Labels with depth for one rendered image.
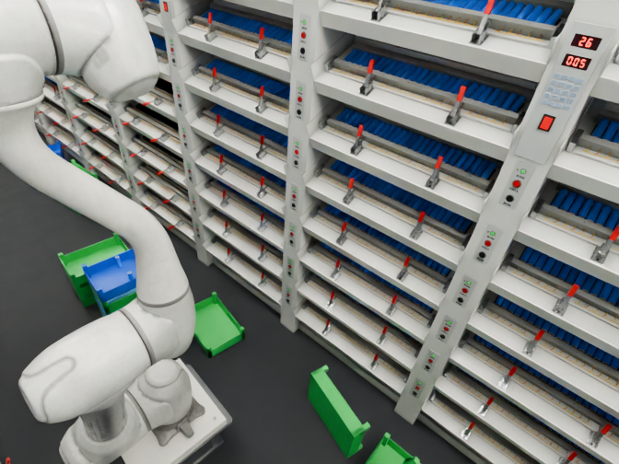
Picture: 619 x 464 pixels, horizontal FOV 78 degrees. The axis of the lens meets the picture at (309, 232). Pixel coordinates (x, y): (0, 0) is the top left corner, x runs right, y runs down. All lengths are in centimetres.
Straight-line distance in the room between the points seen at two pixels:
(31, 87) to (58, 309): 193
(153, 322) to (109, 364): 10
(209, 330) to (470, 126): 156
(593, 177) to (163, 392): 129
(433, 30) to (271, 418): 155
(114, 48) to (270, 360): 163
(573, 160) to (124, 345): 101
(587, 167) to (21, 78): 102
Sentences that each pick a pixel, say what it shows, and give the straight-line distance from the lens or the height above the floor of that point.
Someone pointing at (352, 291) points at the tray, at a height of 53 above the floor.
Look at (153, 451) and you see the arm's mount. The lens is 158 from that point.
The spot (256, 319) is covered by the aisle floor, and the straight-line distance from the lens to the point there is 212.
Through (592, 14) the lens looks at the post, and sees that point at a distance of 96.
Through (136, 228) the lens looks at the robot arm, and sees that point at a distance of 70.
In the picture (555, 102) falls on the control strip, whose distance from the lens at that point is 99.
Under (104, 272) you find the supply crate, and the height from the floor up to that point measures 32.
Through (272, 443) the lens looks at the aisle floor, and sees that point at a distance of 180.
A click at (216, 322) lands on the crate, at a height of 0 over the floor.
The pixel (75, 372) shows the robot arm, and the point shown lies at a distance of 80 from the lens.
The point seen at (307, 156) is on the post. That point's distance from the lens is 138.
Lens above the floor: 167
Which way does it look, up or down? 39 degrees down
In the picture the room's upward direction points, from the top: 5 degrees clockwise
